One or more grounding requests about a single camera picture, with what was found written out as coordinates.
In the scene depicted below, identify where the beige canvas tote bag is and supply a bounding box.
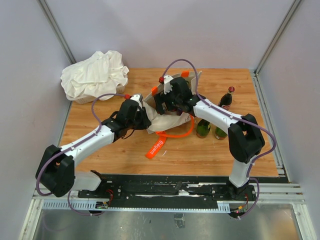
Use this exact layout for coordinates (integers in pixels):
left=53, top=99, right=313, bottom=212
left=142, top=70, right=203, bottom=160

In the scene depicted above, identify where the green glass bottle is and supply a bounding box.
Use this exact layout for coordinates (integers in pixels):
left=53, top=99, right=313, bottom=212
left=214, top=127, right=228, bottom=140
left=196, top=119, right=211, bottom=138

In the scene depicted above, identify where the brown cola glass bottle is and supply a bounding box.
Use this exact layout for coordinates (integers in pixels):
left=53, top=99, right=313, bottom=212
left=218, top=86, right=235, bottom=111

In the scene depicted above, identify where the purple soda can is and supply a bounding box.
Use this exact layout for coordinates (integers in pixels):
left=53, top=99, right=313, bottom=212
left=177, top=108, right=183, bottom=116

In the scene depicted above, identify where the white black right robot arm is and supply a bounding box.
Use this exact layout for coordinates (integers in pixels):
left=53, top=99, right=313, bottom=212
left=152, top=75, right=265, bottom=200

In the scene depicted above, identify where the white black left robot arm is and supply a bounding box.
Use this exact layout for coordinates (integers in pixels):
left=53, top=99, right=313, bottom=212
left=35, top=96, right=151, bottom=198

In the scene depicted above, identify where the white plastic basket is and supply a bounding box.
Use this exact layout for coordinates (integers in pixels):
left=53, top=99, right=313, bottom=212
left=66, top=83, right=126, bottom=105

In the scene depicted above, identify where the white crumpled cloth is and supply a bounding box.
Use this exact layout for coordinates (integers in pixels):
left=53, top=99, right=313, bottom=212
left=60, top=50, right=130, bottom=101

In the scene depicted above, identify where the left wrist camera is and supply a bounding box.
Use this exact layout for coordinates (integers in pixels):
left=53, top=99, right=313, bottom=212
left=129, top=93, right=143, bottom=111

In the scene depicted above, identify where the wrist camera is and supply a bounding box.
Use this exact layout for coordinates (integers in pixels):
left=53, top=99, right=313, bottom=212
left=129, top=93, right=143, bottom=111
left=157, top=75, right=174, bottom=95

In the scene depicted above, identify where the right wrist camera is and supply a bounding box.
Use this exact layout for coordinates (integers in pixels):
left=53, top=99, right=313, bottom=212
left=157, top=75, right=174, bottom=95

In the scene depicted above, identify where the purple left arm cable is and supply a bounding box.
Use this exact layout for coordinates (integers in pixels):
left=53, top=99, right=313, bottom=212
left=36, top=93, right=131, bottom=217

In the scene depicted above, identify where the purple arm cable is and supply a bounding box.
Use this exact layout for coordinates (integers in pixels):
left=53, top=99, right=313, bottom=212
left=36, top=93, right=131, bottom=217
left=161, top=58, right=277, bottom=221

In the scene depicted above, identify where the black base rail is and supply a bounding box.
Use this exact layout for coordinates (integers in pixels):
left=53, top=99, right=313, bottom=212
left=77, top=174, right=257, bottom=207

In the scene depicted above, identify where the aluminium corner post right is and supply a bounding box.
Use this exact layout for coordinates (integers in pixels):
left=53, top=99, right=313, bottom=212
left=253, top=0, right=306, bottom=75

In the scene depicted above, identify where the aluminium corner post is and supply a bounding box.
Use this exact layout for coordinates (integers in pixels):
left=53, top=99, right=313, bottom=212
left=37, top=0, right=76, bottom=64
left=253, top=0, right=306, bottom=75

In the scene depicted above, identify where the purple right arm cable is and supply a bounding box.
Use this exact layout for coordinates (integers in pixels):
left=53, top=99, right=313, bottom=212
left=161, top=58, right=277, bottom=221

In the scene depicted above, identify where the grey slotted cable duct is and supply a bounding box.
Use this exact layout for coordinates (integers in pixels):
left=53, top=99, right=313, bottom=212
left=41, top=199, right=231, bottom=213

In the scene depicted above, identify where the aluminium corner post left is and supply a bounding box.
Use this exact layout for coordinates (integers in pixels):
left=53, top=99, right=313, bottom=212
left=37, top=0, right=76, bottom=64

